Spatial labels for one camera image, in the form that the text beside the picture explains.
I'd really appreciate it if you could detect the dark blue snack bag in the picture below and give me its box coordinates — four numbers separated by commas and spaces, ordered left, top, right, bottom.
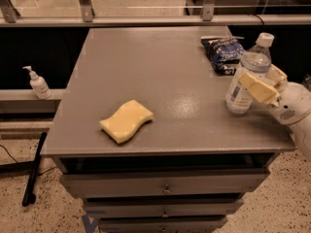
200, 36, 245, 76

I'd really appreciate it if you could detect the clear plastic water bottle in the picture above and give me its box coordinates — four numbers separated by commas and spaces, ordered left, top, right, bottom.
225, 32, 274, 116

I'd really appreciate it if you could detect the white pump dispenser bottle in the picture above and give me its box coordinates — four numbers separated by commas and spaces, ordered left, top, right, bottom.
23, 66, 52, 99

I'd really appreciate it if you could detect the yellow sponge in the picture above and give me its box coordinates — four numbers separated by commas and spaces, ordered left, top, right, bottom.
100, 100, 154, 144

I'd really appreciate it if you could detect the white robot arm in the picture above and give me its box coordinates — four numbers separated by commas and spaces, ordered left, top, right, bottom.
239, 65, 311, 160

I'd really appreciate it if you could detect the black floor cable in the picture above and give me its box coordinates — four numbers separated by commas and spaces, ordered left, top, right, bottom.
0, 144, 59, 177

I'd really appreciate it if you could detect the grey drawer cabinet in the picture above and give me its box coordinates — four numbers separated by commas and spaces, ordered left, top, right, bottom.
42, 27, 294, 233

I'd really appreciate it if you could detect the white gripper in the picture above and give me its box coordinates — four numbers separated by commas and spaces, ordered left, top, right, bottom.
239, 64, 311, 125

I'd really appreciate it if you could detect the grey metal window rail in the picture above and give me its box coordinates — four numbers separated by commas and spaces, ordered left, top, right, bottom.
0, 0, 311, 27

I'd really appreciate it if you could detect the black rod on floor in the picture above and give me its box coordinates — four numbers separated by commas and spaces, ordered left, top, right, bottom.
21, 132, 47, 207

